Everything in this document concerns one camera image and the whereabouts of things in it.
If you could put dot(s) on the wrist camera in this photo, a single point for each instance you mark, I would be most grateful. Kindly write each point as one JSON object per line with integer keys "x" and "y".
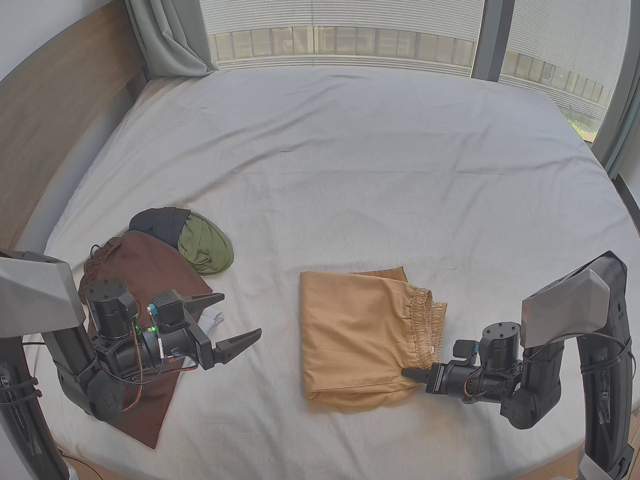
{"x": 465, "y": 350}
{"x": 167, "y": 310}

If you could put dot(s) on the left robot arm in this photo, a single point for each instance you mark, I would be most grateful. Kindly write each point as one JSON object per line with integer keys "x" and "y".
{"x": 35, "y": 293}

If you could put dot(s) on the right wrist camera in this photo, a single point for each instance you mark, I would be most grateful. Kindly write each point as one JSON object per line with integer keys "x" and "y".
{"x": 465, "y": 350}

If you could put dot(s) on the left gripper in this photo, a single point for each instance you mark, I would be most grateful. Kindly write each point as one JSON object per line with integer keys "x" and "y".
{"x": 177, "y": 348}

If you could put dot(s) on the grey-green curtain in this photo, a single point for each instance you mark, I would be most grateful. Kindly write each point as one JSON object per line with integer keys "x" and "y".
{"x": 160, "y": 33}

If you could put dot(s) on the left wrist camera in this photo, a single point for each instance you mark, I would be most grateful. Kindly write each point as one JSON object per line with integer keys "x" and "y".
{"x": 167, "y": 310}

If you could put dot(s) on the bed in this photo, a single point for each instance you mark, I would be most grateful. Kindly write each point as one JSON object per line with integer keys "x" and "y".
{"x": 375, "y": 168}

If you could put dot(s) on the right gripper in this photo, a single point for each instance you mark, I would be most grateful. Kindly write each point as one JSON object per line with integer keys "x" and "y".
{"x": 452, "y": 378}

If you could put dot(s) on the green garment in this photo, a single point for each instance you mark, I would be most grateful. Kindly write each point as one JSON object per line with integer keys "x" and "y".
{"x": 207, "y": 243}

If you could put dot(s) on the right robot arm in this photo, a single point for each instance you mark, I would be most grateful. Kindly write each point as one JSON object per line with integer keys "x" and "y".
{"x": 570, "y": 303}

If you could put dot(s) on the window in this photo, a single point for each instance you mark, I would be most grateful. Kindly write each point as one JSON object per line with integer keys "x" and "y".
{"x": 350, "y": 8}

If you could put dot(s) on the black garment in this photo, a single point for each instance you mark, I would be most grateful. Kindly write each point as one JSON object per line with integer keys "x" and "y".
{"x": 155, "y": 223}

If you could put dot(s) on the brown garment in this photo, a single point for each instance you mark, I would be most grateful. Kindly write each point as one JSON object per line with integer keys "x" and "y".
{"x": 160, "y": 278}

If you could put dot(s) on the tan shorts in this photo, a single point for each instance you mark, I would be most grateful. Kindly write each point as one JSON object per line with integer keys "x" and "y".
{"x": 350, "y": 338}

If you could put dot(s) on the pale blue garment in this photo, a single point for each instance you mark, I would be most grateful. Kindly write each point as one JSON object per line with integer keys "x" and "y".
{"x": 212, "y": 320}

